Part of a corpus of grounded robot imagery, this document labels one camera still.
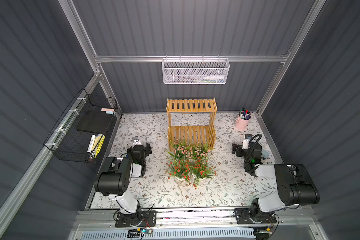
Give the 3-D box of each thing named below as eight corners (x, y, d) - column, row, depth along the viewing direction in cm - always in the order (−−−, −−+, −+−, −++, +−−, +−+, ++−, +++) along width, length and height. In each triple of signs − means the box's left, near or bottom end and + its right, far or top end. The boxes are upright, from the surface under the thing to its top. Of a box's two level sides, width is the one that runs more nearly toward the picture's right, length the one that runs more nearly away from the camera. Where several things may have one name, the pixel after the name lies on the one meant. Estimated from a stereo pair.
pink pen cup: (235, 130, 112) (241, 117, 101) (233, 123, 116) (238, 111, 106) (246, 130, 112) (252, 117, 101) (243, 123, 116) (249, 111, 106)
